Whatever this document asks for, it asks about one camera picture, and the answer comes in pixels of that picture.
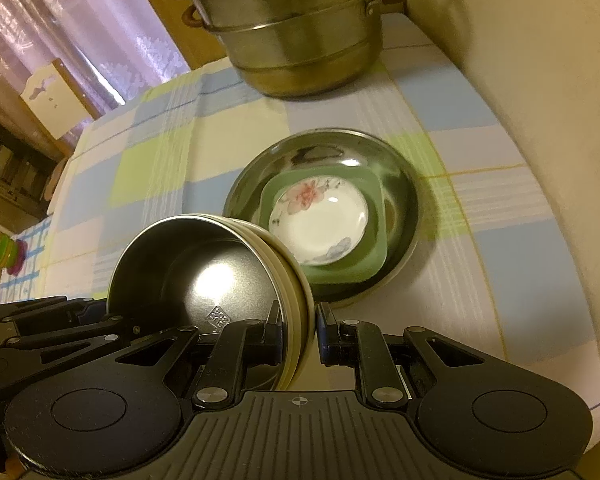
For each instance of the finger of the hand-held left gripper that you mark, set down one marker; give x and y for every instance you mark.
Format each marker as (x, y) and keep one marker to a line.
(40, 312)
(105, 335)

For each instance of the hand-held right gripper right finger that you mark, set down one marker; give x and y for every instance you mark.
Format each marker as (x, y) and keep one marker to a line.
(322, 330)

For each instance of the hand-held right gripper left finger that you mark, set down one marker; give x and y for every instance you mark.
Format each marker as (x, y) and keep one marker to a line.
(275, 332)

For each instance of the cream ribbed round bowl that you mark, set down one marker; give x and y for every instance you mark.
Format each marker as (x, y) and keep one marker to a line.
(300, 305)

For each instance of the green square plate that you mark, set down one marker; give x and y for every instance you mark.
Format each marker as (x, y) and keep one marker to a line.
(365, 260)

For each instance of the small floral white dish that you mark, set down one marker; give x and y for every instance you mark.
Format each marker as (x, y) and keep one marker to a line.
(320, 230)

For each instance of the straight-sided steel bowl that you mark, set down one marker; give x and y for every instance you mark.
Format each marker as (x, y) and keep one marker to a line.
(195, 270)

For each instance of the large shallow steel plate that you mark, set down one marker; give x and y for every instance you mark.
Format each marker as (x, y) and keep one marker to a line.
(400, 220)

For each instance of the blue patterned white cloth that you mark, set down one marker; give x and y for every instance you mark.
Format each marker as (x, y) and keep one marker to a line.
(30, 280)

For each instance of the green and pink toy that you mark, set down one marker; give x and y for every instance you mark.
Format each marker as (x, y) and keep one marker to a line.
(7, 252)

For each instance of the black metal rack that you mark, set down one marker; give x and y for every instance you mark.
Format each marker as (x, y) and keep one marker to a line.
(10, 165)

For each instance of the checked pastel tablecloth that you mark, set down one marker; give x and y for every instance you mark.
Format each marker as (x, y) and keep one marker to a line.
(480, 260)

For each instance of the wooden chair back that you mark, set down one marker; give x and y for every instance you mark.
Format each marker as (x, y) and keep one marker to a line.
(50, 105)

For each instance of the stacked steel steamer pot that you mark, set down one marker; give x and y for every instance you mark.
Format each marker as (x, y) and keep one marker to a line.
(300, 50)

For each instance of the sheer purple curtain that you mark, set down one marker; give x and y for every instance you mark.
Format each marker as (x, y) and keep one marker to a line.
(80, 20)

